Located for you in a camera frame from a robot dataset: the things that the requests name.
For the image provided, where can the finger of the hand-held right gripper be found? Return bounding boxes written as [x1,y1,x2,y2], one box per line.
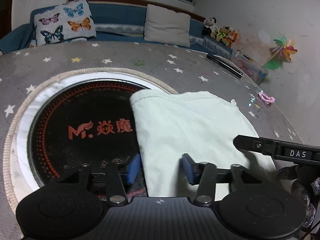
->
[233,135,276,156]

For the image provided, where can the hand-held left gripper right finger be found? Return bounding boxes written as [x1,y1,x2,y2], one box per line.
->
[182,153,251,205]

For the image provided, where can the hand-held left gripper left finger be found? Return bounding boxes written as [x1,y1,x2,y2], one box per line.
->
[59,154,142,205]

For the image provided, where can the light green garment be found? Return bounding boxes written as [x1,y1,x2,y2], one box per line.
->
[130,90,283,198]

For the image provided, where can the person's right hand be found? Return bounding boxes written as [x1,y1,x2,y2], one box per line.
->
[276,164,320,233]

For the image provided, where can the black round induction cooker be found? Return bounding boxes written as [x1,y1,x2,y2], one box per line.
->
[26,80,155,202]

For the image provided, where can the clear plastic box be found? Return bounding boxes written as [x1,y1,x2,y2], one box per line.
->
[230,51,269,84]

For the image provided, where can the black remote control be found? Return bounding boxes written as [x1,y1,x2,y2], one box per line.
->
[206,54,243,77]

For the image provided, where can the colourful pinwheel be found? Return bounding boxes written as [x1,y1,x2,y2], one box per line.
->
[262,36,298,70]

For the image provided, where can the grey star-print tablecloth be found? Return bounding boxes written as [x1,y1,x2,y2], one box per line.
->
[0,41,304,230]

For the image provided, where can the orange plush toy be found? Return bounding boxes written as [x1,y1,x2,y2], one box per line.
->
[226,30,240,48]

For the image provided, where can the brown bear plush toy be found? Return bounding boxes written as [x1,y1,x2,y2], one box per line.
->
[211,26,234,46]

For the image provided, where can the panda plush toy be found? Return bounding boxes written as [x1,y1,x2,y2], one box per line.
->
[202,17,217,36]

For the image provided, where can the plain grey pillow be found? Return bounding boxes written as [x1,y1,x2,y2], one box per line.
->
[144,4,192,47]

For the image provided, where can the blue sofa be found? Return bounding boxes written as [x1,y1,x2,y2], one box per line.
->
[0,1,235,58]

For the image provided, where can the butterfly print pillow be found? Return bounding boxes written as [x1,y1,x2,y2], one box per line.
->
[34,0,97,47]

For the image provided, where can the pink hair tie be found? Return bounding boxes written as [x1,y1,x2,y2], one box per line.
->
[258,92,275,104]

